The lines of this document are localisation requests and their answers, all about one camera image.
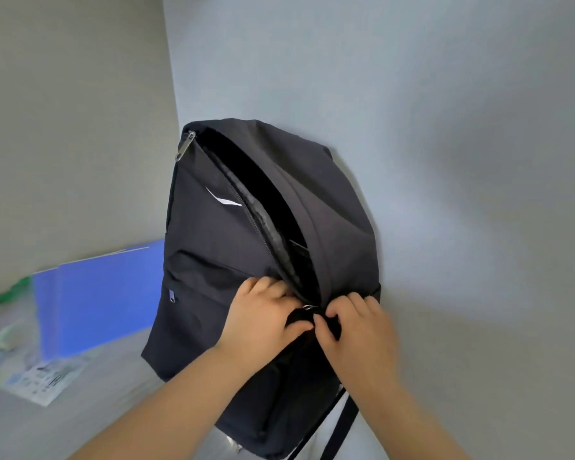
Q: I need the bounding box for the person's right hand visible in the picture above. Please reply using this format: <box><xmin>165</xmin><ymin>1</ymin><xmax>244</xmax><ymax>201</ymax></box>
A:
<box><xmin>313</xmin><ymin>292</ymin><xmax>403</xmax><ymax>393</ymax></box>

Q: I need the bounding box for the person's left forearm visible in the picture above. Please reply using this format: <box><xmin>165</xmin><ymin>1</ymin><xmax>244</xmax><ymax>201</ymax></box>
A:
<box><xmin>69</xmin><ymin>347</ymin><xmax>269</xmax><ymax>460</ymax></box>

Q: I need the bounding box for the clear plastic document bag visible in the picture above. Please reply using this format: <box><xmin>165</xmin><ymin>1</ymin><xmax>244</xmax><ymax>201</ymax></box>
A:
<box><xmin>0</xmin><ymin>302</ymin><xmax>94</xmax><ymax>408</ymax></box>

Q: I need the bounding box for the green object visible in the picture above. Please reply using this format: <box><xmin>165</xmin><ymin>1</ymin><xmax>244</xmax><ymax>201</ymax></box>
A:
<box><xmin>0</xmin><ymin>277</ymin><xmax>32</xmax><ymax>310</ymax></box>

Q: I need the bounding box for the person's left hand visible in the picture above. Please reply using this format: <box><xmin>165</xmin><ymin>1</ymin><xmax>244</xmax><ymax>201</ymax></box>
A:
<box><xmin>214</xmin><ymin>277</ymin><xmax>314</xmax><ymax>365</ymax></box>

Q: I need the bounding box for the black backpack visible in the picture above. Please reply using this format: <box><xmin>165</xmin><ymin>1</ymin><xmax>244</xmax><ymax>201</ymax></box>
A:
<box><xmin>141</xmin><ymin>119</ymin><xmax>382</xmax><ymax>460</ymax></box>

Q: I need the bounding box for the blue folder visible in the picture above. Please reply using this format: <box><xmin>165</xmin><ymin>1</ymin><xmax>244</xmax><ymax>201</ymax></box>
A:
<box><xmin>33</xmin><ymin>240</ymin><xmax>166</xmax><ymax>361</ymax></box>

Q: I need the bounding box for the person's right forearm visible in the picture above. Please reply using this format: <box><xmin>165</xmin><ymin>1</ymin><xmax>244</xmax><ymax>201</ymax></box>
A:
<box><xmin>350</xmin><ymin>378</ymin><xmax>470</xmax><ymax>460</ymax></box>

